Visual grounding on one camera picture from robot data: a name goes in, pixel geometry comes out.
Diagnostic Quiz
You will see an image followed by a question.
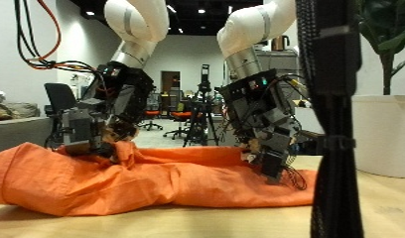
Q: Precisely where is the orange button-up shirt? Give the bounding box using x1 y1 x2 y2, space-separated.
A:
0 141 321 217

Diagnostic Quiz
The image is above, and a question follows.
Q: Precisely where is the white storage box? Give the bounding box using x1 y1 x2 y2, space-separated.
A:
294 106 321 133

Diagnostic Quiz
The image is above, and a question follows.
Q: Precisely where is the orange office chair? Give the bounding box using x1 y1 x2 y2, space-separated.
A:
138 108 165 132
162 98 196 140

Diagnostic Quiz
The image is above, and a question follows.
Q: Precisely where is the brown door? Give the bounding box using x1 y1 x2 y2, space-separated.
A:
161 70 182 97

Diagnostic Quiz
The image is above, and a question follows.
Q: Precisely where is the black office chair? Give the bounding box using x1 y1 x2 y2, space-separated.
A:
44 82 81 147

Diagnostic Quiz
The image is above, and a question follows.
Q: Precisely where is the copper kettle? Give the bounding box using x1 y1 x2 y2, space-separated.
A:
272 34 292 53

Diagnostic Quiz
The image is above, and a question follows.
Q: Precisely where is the brown cushion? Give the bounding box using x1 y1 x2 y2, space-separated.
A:
0 101 41 122

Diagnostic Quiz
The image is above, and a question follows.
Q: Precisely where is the grey sofa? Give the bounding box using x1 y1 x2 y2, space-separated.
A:
0 115 54 157

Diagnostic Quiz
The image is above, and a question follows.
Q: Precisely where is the white round plant pot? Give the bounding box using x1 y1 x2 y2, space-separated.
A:
350 94 405 179

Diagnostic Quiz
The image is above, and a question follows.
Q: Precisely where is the green leafy plant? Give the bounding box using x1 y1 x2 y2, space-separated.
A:
356 0 405 96

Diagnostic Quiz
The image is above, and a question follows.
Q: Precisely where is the black camera tripod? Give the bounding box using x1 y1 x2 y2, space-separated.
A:
182 63 221 148

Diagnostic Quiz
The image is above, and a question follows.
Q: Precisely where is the black braided cable sleeve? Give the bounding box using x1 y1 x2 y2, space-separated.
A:
294 0 366 238

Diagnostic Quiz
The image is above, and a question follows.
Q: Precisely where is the orange cable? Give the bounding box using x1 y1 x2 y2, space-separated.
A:
26 0 98 72

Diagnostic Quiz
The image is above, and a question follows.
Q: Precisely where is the black cable bundle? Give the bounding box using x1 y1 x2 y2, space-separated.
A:
14 0 98 72

